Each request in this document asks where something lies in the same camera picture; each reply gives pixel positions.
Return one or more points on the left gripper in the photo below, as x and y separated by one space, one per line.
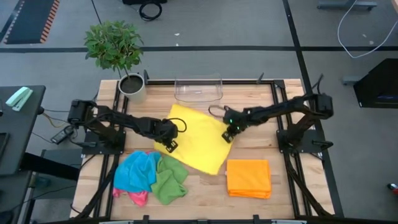
164 130

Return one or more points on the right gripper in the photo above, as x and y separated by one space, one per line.
237 121

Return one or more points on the yellow microfiber towel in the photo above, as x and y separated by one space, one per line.
199 140

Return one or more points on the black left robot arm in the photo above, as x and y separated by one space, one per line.
118 119

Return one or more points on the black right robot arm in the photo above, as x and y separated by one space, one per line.
280 110

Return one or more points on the green microfiber towel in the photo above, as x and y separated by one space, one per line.
169 183

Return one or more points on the blue microfiber towel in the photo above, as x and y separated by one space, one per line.
136 174

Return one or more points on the pink microfiber towel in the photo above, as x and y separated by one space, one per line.
138 198

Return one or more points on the clear plastic bin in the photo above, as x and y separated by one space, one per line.
199 91

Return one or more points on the white plant pot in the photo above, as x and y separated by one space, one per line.
132 88

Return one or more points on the black power adapter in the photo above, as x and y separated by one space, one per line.
62 135

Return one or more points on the green leafy plant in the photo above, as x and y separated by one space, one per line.
113 45

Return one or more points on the black desk foot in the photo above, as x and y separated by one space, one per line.
49 166

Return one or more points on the grey metal table foot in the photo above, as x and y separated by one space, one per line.
349 80
345 4

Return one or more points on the black box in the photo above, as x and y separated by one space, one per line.
144 1

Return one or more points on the black side desk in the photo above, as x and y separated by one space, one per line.
18 140

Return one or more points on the mint green stapler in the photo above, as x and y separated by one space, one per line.
18 98

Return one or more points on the black cabinet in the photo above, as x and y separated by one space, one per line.
379 84

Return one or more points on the black tablet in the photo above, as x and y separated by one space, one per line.
3 146

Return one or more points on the red object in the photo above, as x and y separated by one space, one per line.
393 186

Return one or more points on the black orange-striped floor mat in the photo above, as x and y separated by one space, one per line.
29 20

